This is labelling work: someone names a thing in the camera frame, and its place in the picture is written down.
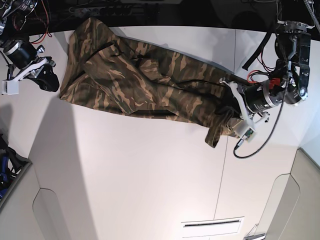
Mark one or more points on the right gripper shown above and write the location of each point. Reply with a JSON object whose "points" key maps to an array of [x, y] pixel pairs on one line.
{"points": [[27, 64]]}

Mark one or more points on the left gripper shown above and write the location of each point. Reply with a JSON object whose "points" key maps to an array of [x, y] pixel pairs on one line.
{"points": [[249, 102]]}

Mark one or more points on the camouflage T-shirt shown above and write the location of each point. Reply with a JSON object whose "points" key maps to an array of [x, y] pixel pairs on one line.
{"points": [[123, 76]]}

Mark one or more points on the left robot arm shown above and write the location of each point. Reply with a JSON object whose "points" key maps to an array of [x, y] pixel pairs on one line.
{"points": [[284, 54]]}

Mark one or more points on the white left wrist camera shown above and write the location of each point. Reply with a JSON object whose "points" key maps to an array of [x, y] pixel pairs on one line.
{"points": [[248, 135]]}

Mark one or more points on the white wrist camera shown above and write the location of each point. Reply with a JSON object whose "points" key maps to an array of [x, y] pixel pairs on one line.
{"points": [[248, 135], [10, 87]]}

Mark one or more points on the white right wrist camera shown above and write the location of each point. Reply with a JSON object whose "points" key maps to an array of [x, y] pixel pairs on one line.
{"points": [[10, 87]]}

